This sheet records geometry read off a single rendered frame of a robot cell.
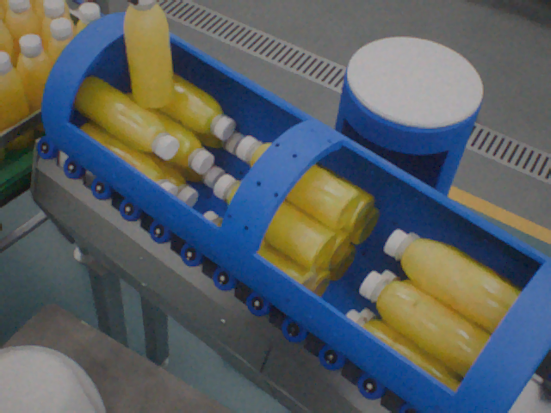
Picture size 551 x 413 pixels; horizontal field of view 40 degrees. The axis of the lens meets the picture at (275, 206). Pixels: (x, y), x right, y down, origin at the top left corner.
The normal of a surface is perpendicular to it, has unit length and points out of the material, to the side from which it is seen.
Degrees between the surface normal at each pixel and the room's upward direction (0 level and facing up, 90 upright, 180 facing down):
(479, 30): 0
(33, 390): 9
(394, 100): 0
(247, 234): 64
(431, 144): 90
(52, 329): 5
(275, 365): 70
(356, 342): 85
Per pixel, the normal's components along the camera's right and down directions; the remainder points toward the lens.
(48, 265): 0.07, -0.66
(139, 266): -0.57, 0.30
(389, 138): -0.40, 0.67
